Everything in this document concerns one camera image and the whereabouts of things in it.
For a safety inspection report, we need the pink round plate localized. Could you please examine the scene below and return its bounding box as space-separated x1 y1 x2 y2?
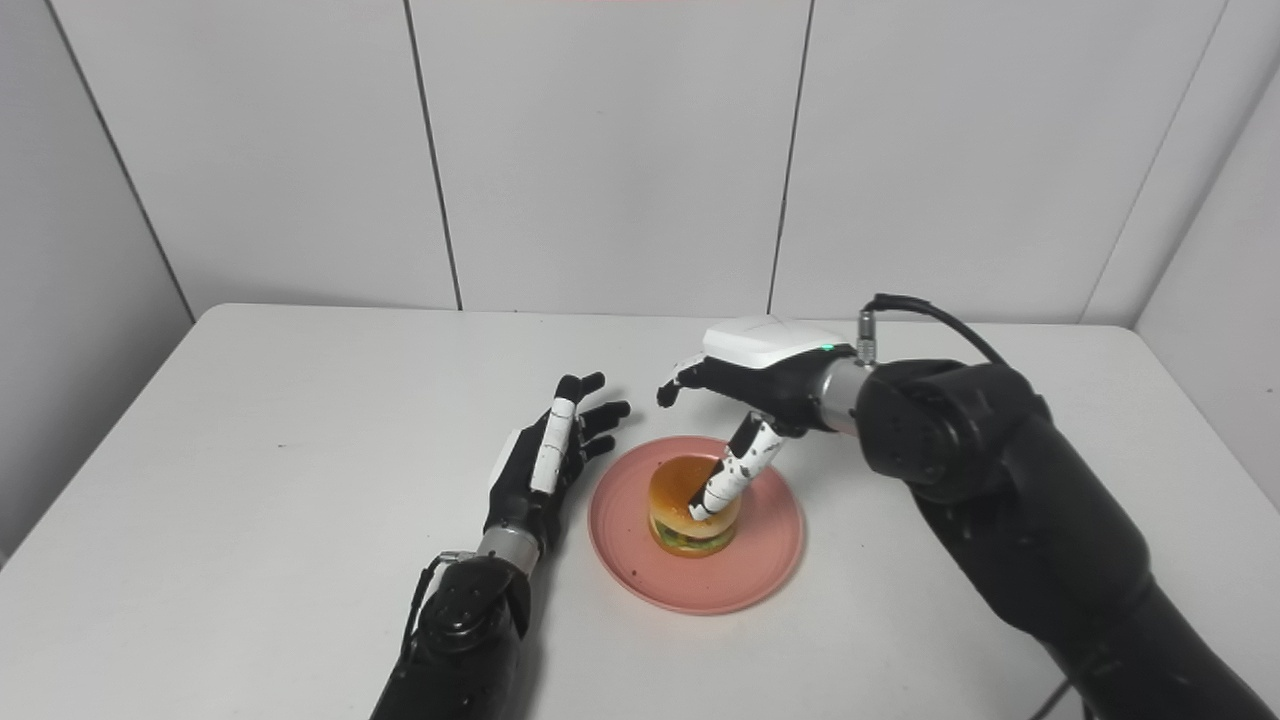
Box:
587 435 807 616

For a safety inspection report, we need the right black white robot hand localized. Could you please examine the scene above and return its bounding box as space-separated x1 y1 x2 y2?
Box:
656 316 861 521

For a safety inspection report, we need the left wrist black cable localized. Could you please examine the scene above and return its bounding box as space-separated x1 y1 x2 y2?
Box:
400 550 476 661

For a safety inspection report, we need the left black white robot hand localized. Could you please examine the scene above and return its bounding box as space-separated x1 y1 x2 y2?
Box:
483 372 632 561

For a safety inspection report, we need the toy hamburger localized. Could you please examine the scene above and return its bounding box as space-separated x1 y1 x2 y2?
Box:
648 455 743 559

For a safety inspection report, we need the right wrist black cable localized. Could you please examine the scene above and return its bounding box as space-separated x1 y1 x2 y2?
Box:
857 293 1071 720

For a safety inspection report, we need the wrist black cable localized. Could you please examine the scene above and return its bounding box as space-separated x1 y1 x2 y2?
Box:
400 550 476 661
857 293 1071 720

